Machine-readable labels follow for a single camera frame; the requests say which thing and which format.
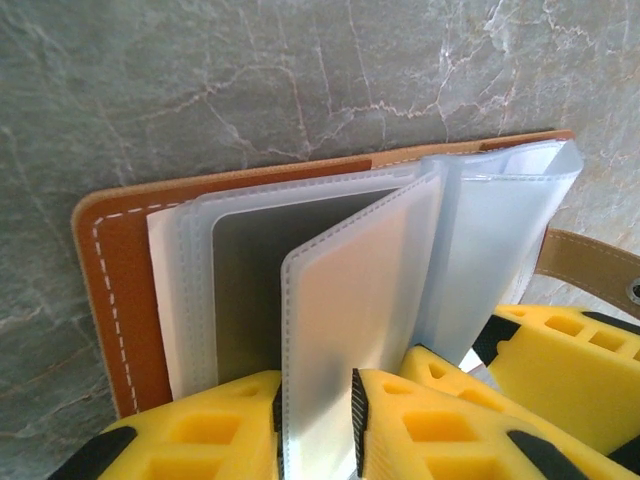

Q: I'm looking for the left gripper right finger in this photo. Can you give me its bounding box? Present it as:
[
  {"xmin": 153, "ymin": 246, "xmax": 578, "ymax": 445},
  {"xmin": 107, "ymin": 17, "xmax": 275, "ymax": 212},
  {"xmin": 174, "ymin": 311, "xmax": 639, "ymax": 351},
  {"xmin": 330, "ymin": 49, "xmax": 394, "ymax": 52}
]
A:
[{"xmin": 352, "ymin": 368, "xmax": 640, "ymax": 480}]

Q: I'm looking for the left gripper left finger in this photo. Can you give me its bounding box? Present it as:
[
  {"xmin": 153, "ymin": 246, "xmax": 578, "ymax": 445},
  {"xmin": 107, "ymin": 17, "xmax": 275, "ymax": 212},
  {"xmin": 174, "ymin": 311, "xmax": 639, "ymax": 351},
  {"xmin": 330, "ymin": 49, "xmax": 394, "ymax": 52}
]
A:
[{"xmin": 47, "ymin": 369, "xmax": 284, "ymax": 480}]

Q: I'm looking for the brown leather card holder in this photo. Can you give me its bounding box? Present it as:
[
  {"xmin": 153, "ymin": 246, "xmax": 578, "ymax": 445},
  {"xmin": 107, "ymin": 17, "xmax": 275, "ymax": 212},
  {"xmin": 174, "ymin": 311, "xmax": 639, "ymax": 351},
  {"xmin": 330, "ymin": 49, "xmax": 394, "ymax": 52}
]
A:
[{"xmin": 71, "ymin": 128, "xmax": 640, "ymax": 421}]

